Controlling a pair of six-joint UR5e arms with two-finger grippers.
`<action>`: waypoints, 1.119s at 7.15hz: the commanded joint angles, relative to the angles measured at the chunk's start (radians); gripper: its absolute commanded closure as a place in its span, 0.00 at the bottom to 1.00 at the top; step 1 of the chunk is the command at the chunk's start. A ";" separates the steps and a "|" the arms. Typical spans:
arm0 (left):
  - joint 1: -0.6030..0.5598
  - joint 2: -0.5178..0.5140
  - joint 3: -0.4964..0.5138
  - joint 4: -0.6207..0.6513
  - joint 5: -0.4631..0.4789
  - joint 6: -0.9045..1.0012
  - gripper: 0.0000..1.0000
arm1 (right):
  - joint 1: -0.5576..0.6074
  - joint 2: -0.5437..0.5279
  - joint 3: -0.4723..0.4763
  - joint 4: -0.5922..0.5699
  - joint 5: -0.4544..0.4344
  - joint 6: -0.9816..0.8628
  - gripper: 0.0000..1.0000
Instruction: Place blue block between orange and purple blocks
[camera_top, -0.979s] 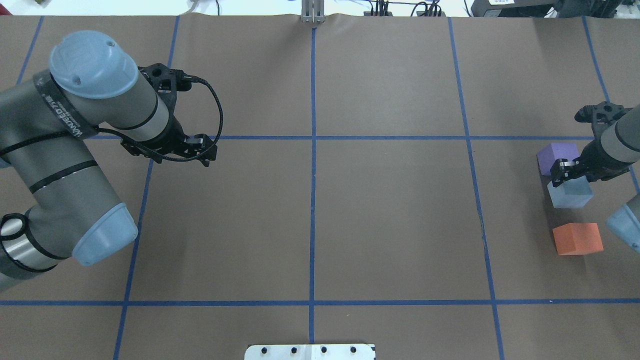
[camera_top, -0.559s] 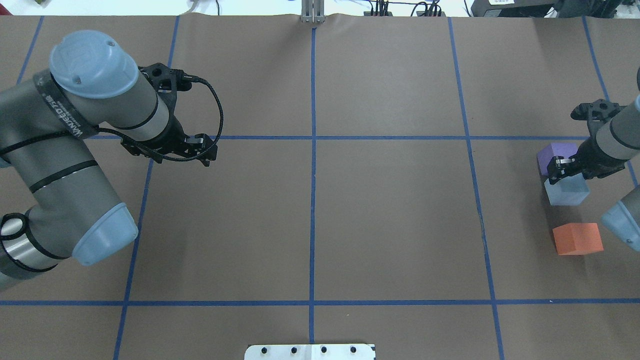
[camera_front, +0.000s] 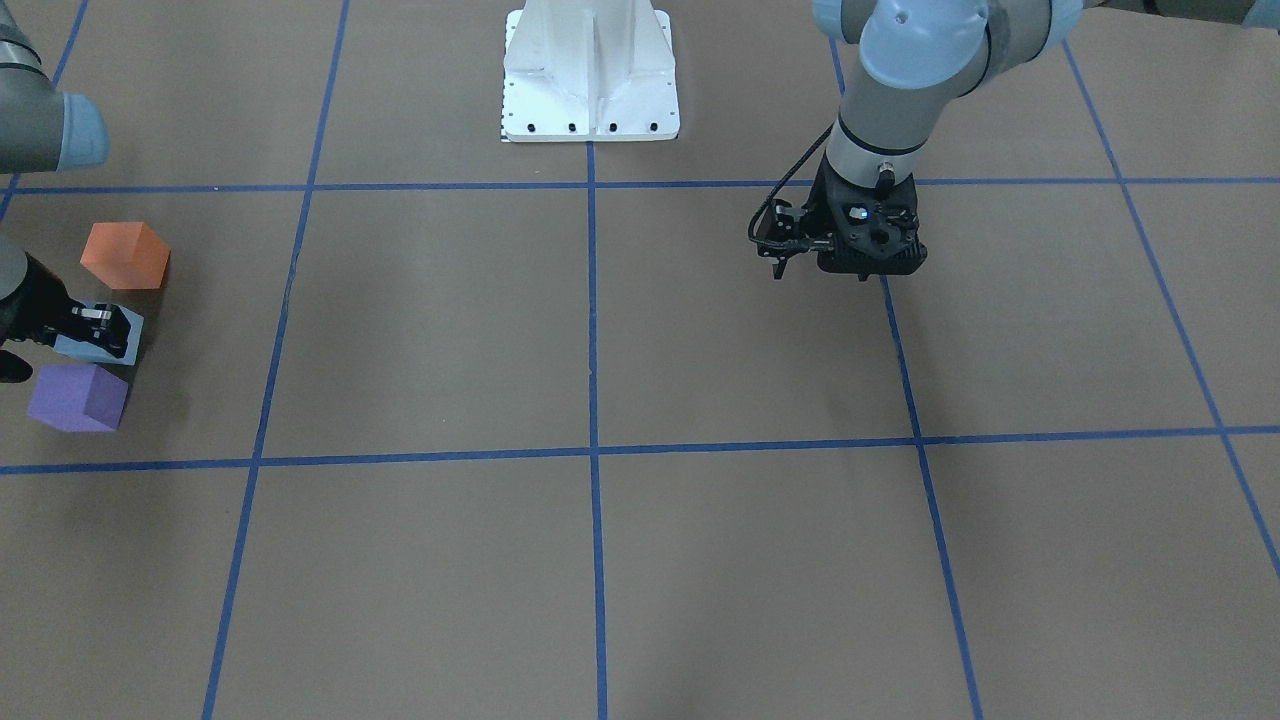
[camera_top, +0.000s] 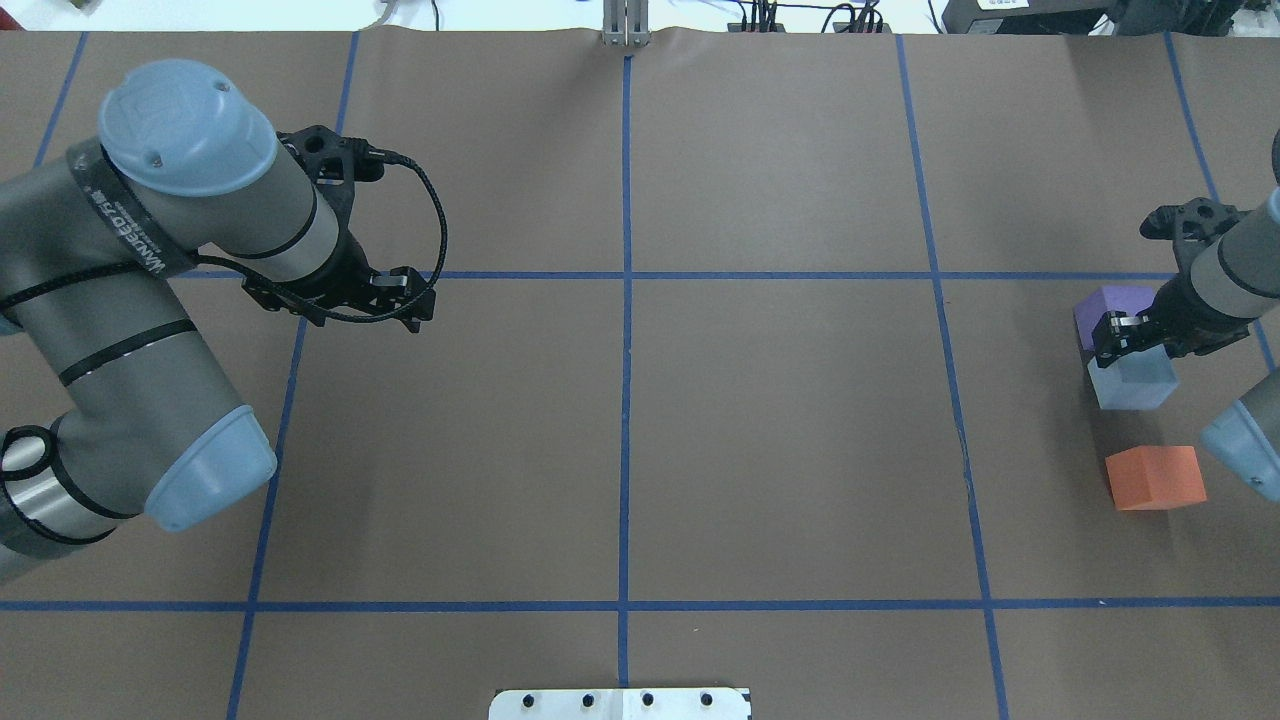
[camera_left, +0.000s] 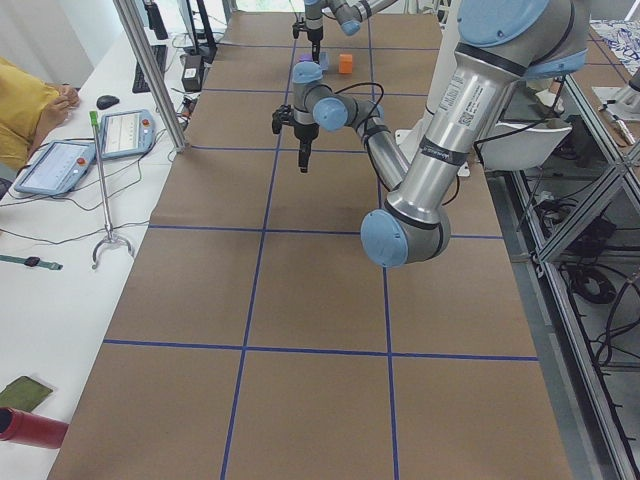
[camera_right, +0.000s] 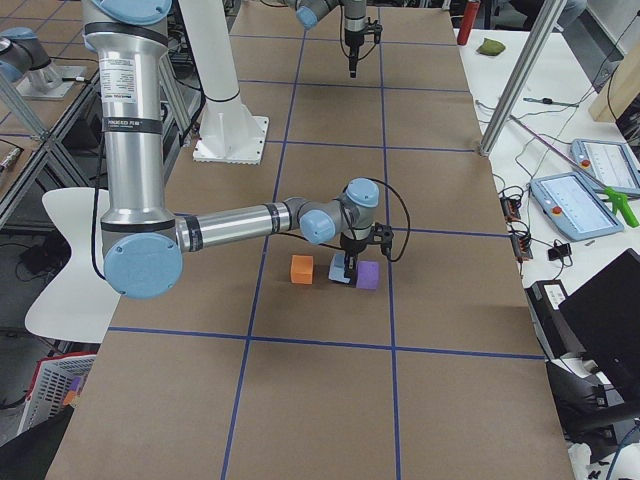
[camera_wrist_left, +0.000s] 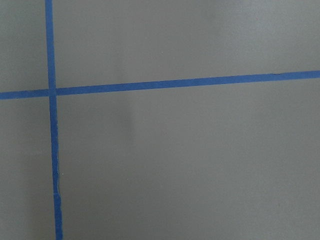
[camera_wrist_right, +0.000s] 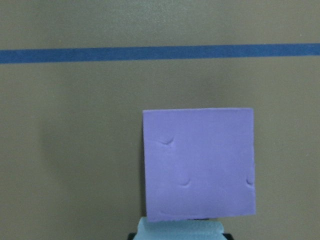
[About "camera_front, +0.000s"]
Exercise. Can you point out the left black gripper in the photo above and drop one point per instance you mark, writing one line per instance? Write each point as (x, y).
(822, 213)

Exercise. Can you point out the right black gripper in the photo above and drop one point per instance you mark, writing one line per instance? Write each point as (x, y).
(38, 304)

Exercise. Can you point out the light blue foam block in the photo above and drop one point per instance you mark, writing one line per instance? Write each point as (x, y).
(61, 345)

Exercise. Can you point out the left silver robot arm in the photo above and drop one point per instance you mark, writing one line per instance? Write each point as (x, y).
(914, 58)

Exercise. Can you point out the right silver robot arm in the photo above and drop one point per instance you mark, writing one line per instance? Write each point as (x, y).
(44, 129)

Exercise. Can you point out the orange foam block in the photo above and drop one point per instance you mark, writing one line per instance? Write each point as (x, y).
(127, 256)

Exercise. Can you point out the purple foam block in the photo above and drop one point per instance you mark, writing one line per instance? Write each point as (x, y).
(78, 398)

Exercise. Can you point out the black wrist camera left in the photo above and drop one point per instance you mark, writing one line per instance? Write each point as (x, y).
(779, 233)

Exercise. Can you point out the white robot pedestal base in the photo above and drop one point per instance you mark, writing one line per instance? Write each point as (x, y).
(589, 71)

